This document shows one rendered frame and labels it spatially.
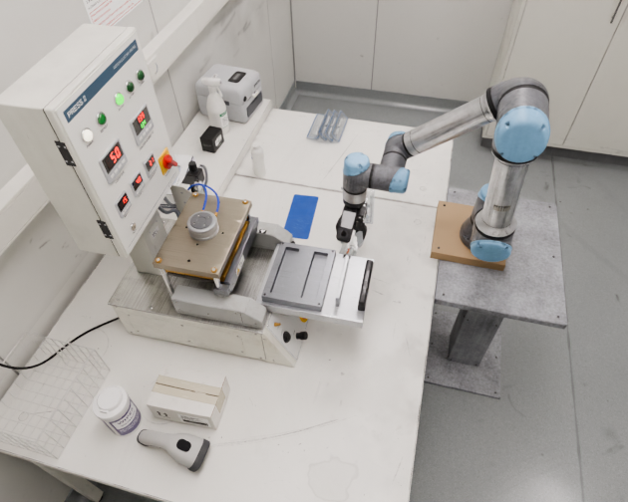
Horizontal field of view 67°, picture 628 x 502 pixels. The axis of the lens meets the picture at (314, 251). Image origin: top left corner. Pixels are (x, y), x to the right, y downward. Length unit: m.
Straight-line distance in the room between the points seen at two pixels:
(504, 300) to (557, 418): 0.86
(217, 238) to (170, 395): 0.44
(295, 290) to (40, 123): 0.70
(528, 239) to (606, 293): 1.08
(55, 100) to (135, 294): 0.64
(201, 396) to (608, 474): 1.68
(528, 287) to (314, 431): 0.85
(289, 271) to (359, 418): 0.45
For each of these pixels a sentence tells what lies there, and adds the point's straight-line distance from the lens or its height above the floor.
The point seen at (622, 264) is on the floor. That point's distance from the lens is 3.07.
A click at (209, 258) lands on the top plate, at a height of 1.11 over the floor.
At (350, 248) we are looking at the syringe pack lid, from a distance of 1.63.
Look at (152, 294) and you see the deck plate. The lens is 1.45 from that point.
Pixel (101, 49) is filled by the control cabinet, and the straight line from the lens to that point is 1.16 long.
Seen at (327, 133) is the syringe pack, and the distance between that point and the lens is 2.13.
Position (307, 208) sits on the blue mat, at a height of 0.75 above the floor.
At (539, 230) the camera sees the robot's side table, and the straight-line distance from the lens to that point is 1.92.
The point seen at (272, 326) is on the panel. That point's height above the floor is 0.90.
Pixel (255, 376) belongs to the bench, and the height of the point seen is 0.75.
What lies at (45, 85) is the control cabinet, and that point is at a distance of 1.08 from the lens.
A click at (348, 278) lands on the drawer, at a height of 0.97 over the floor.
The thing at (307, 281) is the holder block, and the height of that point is 0.98.
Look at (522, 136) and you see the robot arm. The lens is 1.21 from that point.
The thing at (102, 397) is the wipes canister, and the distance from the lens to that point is 1.36.
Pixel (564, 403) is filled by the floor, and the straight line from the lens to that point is 2.45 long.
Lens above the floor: 2.04
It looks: 50 degrees down
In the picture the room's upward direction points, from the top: 2 degrees counter-clockwise
